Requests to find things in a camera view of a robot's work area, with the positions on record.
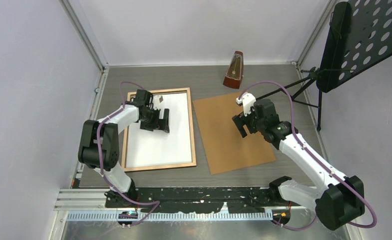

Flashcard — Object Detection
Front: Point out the brown cardboard backing board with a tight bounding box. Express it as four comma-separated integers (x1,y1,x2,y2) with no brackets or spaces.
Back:
193,92,276,175

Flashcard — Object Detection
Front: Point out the light wooden picture frame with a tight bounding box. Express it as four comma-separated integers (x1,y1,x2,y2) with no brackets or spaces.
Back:
120,87,197,173

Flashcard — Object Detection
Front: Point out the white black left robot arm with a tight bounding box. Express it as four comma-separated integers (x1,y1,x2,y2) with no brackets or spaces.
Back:
78,89,170,207

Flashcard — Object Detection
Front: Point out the beach landscape photo print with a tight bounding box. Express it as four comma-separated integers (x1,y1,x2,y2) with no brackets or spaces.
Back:
125,92,193,169

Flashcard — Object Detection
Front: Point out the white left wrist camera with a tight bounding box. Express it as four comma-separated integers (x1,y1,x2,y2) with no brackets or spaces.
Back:
152,95,163,111

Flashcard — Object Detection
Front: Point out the aluminium extrusion rail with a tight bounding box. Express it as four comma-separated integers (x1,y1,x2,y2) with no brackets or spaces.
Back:
54,185,356,222

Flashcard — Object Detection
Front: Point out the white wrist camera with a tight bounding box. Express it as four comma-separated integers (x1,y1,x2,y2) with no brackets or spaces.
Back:
152,95,163,111
236,92,256,117

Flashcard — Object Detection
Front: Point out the black perforated music stand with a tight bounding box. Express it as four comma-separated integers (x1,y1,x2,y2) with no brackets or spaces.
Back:
252,0,392,132

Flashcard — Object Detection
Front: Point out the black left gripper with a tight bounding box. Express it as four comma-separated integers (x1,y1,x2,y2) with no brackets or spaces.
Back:
140,107,169,133

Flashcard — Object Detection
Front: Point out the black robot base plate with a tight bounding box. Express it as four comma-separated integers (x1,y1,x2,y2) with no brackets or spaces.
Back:
104,186,297,214

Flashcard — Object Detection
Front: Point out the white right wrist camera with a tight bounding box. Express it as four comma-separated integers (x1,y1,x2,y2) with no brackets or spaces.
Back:
236,92,256,117

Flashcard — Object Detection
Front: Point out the brown wooden metronome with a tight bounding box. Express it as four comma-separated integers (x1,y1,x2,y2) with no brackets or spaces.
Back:
223,51,244,89

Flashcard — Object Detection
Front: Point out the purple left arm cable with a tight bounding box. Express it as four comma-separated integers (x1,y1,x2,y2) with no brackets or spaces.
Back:
95,81,161,228

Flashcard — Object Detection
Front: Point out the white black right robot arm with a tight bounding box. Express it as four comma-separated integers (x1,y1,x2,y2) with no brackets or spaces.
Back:
232,93,365,230

